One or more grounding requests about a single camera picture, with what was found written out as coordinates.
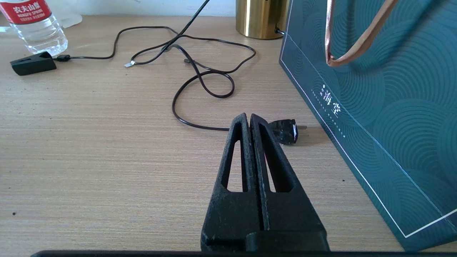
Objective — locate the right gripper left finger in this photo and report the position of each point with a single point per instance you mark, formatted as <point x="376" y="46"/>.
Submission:
<point x="232" y="214"/>

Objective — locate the dark teal gift bag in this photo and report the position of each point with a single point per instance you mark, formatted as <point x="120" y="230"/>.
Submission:
<point x="392" y="125"/>

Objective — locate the water bottle with red cap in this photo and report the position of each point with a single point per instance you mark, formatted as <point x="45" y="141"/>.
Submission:
<point x="35" y="32"/>

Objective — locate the white toilet paper roll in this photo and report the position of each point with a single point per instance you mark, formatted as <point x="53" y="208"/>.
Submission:
<point x="68" y="16"/>

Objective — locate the brass desk lamp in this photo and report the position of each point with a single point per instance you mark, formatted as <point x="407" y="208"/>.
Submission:
<point x="257" y="18"/>

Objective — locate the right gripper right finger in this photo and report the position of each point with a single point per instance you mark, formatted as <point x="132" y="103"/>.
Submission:
<point x="289" y="214"/>

